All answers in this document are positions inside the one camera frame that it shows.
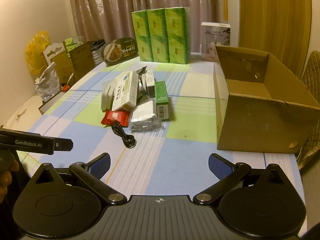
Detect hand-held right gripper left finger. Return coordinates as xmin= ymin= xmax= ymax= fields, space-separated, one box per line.
xmin=32 ymin=152 xmax=128 ymax=205

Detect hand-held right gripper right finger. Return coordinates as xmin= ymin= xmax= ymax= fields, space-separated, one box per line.
xmin=192 ymin=153 xmax=287 ymax=205

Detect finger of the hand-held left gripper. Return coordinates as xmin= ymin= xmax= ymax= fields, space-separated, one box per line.
xmin=53 ymin=139 xmax=74 ymax=152

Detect black cable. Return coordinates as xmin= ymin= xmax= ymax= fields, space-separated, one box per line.
xmin=111 ymin=121 xmax=137 ymax=148

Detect red snack packet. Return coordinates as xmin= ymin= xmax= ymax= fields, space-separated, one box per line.
xmin=100 ymin=110 xmax=130 ymax=128

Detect brown cardboard box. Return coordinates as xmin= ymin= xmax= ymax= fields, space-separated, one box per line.
xmin=214 ymin=44 xmax=320 ymax=154

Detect clear plastic packet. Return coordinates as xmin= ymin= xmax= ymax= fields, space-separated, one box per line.
xmin=130 ymin=116 xmax=162 ymax=133

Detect translucent white plastic container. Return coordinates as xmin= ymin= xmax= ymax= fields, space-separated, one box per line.
xmin=130 ymin=100 xmax=158 ymax=124

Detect white medicine box blue logo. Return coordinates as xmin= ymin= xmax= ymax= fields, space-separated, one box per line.
xmin=111 ymin=70 xmax=140 ymax=112

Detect green box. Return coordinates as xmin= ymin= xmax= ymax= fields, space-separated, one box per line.
xmin=154 ymin=81 xmax=172 ymax=122

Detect checked cloth desktop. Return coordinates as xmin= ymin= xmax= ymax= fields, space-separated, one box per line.
xmin=15 ymin=52 xmax=305 ymax=238

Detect person's left hand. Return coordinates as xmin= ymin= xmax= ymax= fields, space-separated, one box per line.
xmin=0 ymin=159 xmax=20 ymax=203

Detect clear plastic bag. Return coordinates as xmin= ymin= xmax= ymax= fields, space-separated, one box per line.
xmin=35 ymin=62 xmax=62 ymax=103

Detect brown carton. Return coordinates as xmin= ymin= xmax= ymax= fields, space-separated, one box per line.
xmin=69 ymin=41 xmax=94 ymax=78
xmin=50 ymin=54 xmax=75 ymax=85

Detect silver foil packet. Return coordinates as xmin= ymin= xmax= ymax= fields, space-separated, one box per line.
xmin=136 ymin=66 xmax=148 ymax=98

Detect yellow plastic bag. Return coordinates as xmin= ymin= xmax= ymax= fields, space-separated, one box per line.
xmin=24 ymin=30 xmax=52 ymax=74

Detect small green packets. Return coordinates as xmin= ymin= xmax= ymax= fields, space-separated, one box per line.
xmin=64 ymin=36 xmax=84 ymax=53

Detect black bag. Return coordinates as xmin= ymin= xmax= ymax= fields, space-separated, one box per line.
xmin=86 ymin=39 xmax=105 ymax=55

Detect dark instant noodle tray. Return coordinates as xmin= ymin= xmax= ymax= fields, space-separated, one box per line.
xmin=102 ymin=37 xmax=139 ymax=67

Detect white humidifier box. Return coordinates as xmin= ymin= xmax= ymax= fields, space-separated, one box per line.
xmin=201 ymin=22 xmax=231 ymax=62

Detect quilted chair cushion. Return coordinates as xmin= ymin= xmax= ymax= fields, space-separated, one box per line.
xmin=296 ymin=50 xmax=320 ymax=170

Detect beige curtain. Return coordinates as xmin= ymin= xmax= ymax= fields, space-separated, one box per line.
xmin=67 ymin=0 xmax=225 ymax=53

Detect green tissue multipack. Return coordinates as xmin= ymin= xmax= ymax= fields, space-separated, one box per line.
xmin=131 ymin=6 xmax=192 ymax=65

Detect wooden door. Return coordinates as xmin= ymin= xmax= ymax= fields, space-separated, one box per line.
xmin=237 ymin=0 xmax=312 ymax=53

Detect orange-handled tool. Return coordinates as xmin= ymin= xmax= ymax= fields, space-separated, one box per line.
xmin=62 ymin=73 xmax=75 ymax=92

